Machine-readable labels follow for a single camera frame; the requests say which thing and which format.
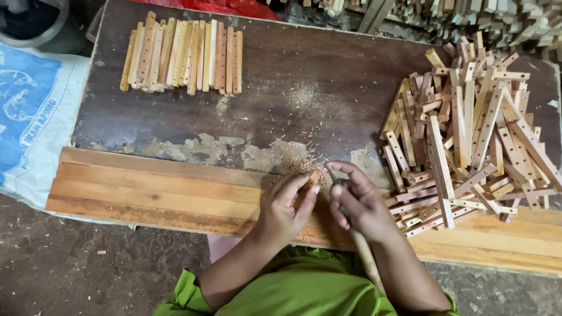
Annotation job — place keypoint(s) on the person's right hand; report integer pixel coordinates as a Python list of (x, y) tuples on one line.
[(366, 206)]

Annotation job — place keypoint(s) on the person's left hand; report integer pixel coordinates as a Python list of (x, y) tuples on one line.
[(281, 215)]

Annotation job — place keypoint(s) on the small wooden stick piece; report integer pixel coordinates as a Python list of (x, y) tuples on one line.
[(314, 180)]

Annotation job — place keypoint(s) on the pile of wood shavings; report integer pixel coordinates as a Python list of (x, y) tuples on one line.
[(303, 164)]

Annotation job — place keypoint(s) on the pink cloth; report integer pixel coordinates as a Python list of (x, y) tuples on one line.
[(221, 248)]

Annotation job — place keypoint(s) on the green shirt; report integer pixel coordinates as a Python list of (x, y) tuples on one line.
[(303, 289)]

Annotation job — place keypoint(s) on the pile of drilled wooden sticks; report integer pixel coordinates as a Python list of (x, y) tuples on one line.
[(465, 140)]

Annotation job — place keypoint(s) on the wooden plank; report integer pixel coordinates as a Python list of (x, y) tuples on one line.
[(149, 182), (140, 215), (145, 198), (153, 166)]

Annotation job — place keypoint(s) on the row of drilled wooden sticks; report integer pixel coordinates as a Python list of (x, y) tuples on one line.
[(184, 55)]

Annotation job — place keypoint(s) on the red plastic bag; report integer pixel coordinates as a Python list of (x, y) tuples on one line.
[(219, 8)]

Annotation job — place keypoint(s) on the heap of raw wood offcuts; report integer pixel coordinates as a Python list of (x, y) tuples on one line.
[(474, 17)]

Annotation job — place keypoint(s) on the blue and white woven sack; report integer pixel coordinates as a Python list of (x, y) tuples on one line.
[(30, 114)]

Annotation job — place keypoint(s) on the grey plastic bucket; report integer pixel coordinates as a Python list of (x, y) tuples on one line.
[(39, 24)]

